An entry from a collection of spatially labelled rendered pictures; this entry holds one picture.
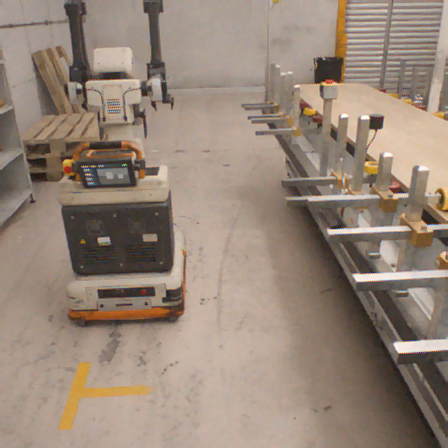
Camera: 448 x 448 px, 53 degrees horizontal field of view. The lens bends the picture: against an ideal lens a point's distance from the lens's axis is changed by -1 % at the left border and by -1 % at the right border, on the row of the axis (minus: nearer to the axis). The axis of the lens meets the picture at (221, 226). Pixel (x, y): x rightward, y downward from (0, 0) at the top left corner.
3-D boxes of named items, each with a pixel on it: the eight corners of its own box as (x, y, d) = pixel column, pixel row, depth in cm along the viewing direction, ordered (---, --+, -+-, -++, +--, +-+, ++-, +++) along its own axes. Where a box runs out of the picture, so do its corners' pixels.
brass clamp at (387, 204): (381, 212, 151) (383, 198, 149) (367, 197, 163) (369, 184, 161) (398, 212, 151) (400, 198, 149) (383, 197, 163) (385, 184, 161)
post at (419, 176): (394, 307, 147) (418, 167, 126) (390, 301, 150) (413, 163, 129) (404, 306, 147) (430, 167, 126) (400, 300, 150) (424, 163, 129)
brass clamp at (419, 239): (412, 248, 129) (415, 232, 126) (394, 227, 141) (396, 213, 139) (433, 247, 129) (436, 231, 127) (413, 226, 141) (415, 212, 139)
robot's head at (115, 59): (130, 68, 230) (131, 44, 235) (90, 70, 230) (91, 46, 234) (135, 84, 244) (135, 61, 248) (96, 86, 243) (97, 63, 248)
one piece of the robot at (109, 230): (175, 291, 245) (163, 141, 208) (75, 296, 243) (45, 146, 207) (177, 260, 275) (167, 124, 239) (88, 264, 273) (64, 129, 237)
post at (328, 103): (318, 186, 235) (325, 99, 215) (316, 183, 240) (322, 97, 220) (327, 186, 235) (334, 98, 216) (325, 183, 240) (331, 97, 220)
